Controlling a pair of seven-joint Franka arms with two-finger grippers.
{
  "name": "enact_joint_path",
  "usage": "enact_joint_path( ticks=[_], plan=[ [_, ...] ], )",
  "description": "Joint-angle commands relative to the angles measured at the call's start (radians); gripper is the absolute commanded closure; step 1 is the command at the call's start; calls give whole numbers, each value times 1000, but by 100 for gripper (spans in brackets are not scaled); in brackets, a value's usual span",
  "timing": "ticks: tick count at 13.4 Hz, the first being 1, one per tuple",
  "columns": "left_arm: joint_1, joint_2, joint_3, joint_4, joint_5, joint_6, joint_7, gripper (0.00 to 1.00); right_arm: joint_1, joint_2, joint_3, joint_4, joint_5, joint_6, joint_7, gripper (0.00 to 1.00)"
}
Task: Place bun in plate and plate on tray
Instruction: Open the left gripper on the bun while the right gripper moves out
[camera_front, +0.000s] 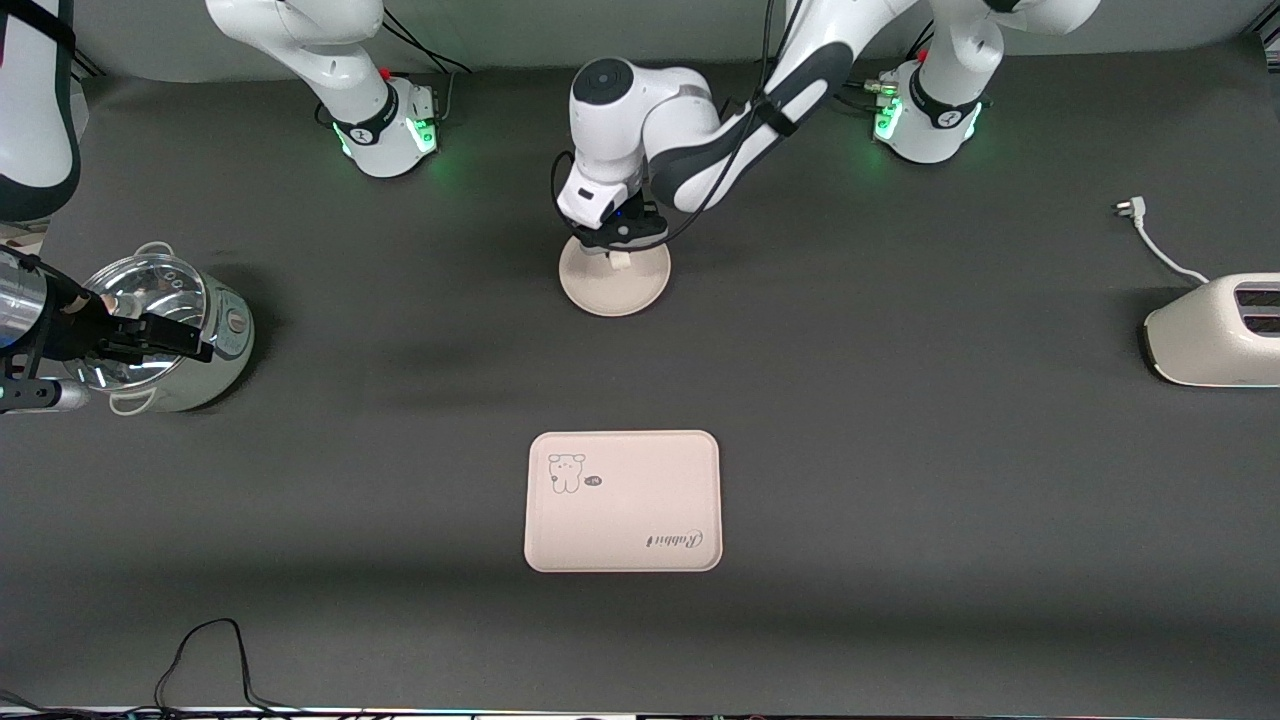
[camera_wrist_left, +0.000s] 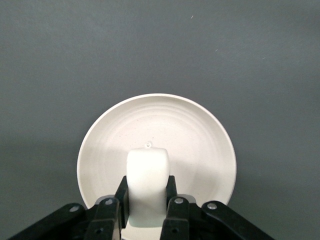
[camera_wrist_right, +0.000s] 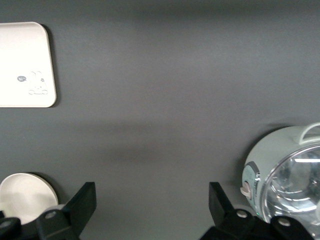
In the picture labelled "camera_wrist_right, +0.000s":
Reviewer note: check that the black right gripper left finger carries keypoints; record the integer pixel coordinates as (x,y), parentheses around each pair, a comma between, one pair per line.
(82,202)

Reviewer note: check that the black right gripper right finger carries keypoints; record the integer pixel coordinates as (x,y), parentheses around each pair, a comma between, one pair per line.
(220,205)

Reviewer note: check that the round cream plate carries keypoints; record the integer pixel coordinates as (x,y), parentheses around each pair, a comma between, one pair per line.
(22,195)

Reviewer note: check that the cream rabbit print tray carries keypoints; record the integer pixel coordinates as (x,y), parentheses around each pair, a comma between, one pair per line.
(22,62)

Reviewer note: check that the pale green electric pot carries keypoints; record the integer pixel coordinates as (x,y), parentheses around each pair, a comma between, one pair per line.
(265,150)

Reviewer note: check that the glass pot lid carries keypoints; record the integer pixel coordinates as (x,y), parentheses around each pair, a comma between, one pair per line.
(295,185)

